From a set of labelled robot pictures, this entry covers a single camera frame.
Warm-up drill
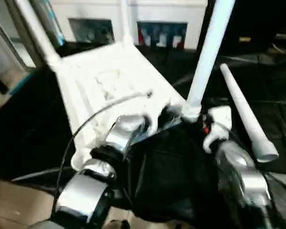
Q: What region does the grey curtain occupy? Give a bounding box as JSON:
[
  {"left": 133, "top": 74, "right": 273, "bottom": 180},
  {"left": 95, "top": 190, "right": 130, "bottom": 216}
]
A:
[{"left": 0, "top": 0, "right": 55, "bottom": 77}]

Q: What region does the black cabinet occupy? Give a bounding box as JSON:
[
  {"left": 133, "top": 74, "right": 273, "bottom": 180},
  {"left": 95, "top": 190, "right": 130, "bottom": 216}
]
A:
[{"left": 200, "top": 0, "right": 286, "bottom": 58}]

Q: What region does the white plastic table leg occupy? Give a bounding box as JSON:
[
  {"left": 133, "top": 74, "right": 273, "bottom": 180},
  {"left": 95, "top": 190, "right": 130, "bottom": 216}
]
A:
[
  {"left": 186, "top": 0, "right": 236, "bottom": 109},
  {"left": 15, "top": 0, "right": 62, "bottom": 70},
  {"left": 120, "top": 0, "right": 134, "bottom": 44},
  {"left": 220, "top": 63, "right": 280, "bottom": 164}
]

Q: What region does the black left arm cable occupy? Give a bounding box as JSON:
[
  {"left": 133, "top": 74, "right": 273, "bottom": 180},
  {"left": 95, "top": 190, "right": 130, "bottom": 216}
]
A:
[{"left": 50, "top": 91, "right": 154, "bottom": 215}]

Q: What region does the blue floor mat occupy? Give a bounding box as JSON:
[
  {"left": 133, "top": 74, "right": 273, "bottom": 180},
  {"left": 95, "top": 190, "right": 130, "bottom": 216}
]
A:
[{"left": 10, "top": 72, "right": 36, "bottom": 94}]

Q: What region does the white display cabinet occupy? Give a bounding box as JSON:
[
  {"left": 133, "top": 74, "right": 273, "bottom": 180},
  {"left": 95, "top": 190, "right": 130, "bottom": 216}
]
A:
[{"left": 50, "top": 0, "right": 208, "bottom": 51}]

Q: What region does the black table mat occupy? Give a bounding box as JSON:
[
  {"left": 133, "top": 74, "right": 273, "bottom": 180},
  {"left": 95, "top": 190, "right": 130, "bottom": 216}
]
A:
[{"left": 0, "top": 41, "right": 286, "bottom": 225}]

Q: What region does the black left robot foot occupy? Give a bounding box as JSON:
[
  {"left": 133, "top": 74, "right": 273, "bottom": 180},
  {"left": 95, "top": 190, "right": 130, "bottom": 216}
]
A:
[{"left": 102, "top": 220, "right": 132, "bottom": 229}]

